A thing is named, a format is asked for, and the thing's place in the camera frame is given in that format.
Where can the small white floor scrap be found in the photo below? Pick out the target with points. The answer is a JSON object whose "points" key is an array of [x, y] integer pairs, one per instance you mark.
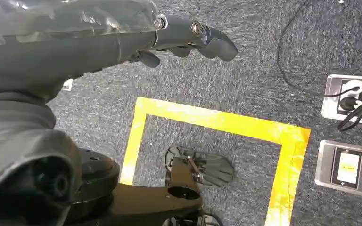
{"points": [[68, 84]]}

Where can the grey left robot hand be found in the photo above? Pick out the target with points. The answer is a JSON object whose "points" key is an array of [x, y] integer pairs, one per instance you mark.
{"points": [[59, 46]]}

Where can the grey sleeved left robot arm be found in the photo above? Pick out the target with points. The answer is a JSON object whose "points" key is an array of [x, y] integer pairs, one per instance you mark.
{"points": [[15, 149]]}

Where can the black robot leg and foot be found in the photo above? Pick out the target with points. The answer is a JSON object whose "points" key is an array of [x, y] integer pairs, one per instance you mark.
{"points": [[156, 199]]}

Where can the black robot hip joint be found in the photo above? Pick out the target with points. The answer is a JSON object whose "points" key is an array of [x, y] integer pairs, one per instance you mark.
{"points": [[98, 177]]}

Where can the steel floor socket with plugs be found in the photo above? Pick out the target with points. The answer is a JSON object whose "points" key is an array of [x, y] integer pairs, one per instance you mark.
{"points": [[331, 103]]}

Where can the steel floor socket yellow label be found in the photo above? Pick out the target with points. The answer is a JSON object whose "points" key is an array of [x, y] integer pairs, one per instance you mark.
{"points": [[324, 168]]}

